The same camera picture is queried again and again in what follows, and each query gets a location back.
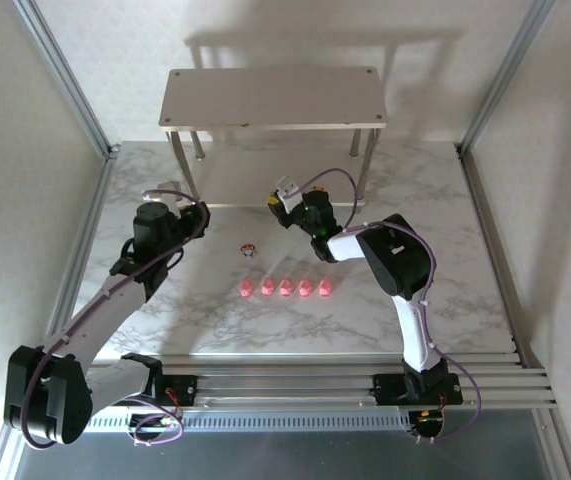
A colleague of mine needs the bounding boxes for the two-tier metal shelf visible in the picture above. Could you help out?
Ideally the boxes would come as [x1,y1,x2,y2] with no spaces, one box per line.
[158,66,387,214]

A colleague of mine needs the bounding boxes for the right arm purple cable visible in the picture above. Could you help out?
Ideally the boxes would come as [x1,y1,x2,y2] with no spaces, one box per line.
[294,168,482,446]

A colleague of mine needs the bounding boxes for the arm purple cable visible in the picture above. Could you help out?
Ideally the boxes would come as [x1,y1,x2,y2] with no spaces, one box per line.
[18,187,213,449]
[294,168,482,446]

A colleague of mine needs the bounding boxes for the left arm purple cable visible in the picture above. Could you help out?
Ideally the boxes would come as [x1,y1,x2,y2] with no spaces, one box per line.
[18,187,213,449]

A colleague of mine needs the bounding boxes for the aluminium side rail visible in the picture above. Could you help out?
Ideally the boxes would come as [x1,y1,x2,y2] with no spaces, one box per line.
[44,149,119,351]
[459,147,536,364]

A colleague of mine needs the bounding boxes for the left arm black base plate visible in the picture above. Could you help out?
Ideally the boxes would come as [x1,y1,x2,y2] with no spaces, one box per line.
[157,373,200,407]

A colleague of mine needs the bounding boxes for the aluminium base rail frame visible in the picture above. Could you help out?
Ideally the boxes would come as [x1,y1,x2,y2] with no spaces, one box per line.
[12,349,561,417]

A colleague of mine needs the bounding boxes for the aluminium corner post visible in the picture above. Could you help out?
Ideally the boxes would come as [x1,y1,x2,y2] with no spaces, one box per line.
[12,0,119,159]
[457,0,561,157]

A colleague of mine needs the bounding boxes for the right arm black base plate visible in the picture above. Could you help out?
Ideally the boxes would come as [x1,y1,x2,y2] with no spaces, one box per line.
[373,370,465,407]

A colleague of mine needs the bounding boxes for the grey slotted cable duct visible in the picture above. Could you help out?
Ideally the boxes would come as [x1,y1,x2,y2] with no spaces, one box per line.
[84,410,414,435]

